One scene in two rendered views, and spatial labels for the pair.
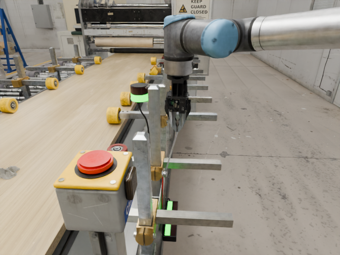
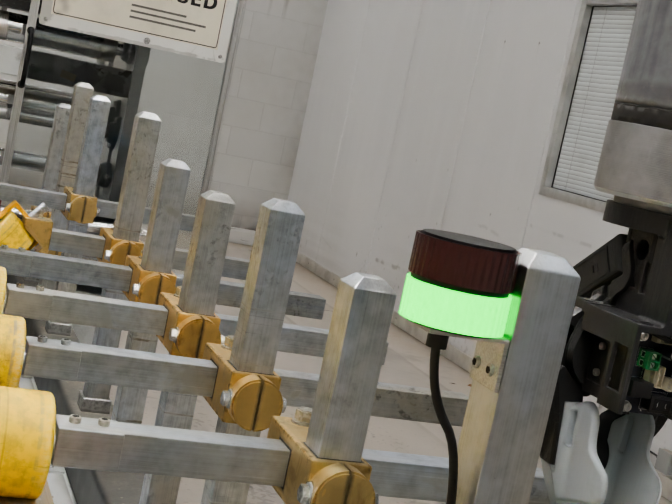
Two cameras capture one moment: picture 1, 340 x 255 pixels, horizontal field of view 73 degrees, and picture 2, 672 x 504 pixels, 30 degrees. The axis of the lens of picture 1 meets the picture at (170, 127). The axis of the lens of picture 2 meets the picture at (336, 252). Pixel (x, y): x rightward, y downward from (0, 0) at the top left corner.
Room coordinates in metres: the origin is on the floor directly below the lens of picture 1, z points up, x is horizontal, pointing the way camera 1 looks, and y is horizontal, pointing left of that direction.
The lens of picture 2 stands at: (0.13, 0.45, 1.23)
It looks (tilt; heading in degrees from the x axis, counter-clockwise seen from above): 7 degrees down; 336
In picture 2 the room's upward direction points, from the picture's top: 12 degrees clockwise
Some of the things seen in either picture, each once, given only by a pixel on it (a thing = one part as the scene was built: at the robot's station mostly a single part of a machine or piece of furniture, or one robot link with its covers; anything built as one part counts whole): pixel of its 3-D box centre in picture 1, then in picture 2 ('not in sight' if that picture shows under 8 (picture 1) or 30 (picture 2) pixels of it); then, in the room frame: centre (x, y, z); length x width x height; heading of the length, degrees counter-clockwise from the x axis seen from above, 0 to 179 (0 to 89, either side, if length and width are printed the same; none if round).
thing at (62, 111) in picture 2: not in sight; (46, 207); (2.98, -0.09, 0.87); 0.04 x 0.04 x 0.48; 86
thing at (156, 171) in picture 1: (156, 165); not in sight; (0.75, 0.05, 0.85); 0.14 x 0.06 x 0.05; 176
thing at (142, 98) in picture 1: (139, 95); (455, 304); (0.73, 0.10, 1.14); 0.06 x 0.06 x 0.02
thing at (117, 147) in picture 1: (118, 159); not in sight; (0.78, 0.21, 0.85); 0.08 x 0.08 x 0.11
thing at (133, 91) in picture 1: (139, 88); (464, 261); (0.73, 0.10, 1.16); 0.06 x 0.06 x 0.02
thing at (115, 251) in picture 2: not in sight; (120, 251); (2.00, -0.03, 0.95); 0.14 x 0.06 x 0.05; 176
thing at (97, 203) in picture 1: (100, 191); not in sight; (0.22, 0.09, 1.18); 0.07 x 0.07 x 0.08; 86
